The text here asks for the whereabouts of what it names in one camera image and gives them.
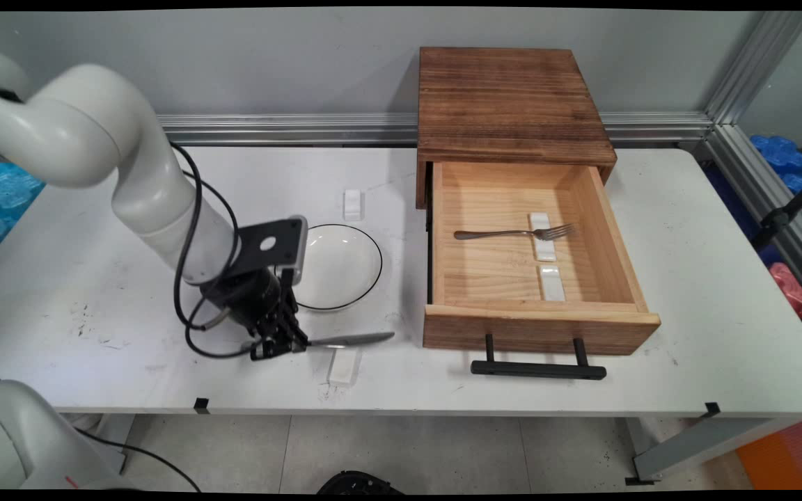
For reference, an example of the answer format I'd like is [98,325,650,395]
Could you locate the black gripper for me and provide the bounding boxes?
[200,267,310,361]

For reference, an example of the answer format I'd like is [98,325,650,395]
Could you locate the silver table knife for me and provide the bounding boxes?
[306,332,395,349]

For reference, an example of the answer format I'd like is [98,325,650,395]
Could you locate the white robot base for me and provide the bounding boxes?
[0,379,134,491]

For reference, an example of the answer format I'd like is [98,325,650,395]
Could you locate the white plate with black rim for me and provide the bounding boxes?
[290,223,384,312]

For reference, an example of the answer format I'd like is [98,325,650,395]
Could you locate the black object on floor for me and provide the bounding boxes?
[317,471,405,495]

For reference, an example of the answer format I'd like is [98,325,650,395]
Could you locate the light wooden drawer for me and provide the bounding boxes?
[423,161,662,356]

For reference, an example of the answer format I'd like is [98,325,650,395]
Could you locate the silver fork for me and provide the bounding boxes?
[454,223,576,242]

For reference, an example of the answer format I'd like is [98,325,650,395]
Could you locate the blue plastic sheet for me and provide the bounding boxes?
[0,143,46,269]

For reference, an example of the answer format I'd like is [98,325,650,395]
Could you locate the dark wooden cabinet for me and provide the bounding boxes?
[416,47,618,210]

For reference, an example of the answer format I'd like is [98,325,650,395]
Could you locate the grey table leg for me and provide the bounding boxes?
[625,416,802,486]

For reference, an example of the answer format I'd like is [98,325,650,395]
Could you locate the red plastic bag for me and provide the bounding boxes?
[769,262,802,320]

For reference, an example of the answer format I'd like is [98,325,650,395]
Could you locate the orange box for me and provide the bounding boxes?
[735,417,802,491]

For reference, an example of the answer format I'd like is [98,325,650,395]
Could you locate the black stand pole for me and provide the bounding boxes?
[751,166,802,252]

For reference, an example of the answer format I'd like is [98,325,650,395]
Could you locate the blue plastic bags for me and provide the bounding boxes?
[750,134,802,232]

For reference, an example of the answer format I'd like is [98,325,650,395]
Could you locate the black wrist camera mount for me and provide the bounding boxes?
[236,216,308,285]

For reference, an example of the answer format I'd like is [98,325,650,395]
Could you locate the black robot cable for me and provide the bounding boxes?
[170,142,264,360]

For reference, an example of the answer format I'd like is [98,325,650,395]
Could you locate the black floor cable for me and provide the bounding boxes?
[72,426,203,493]

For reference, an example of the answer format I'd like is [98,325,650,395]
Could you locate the horizontal aluminium frame rail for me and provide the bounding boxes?
[156,111,715,148]

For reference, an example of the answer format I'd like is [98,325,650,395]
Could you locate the black drawer handle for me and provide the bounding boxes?
[471,334,608,381]

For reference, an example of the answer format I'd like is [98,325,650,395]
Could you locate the sloping aluminium frame rail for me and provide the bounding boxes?
[695,124,802,310]

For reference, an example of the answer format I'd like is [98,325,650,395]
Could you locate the upright aluminium frame post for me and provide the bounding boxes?
[704,10,802,127]

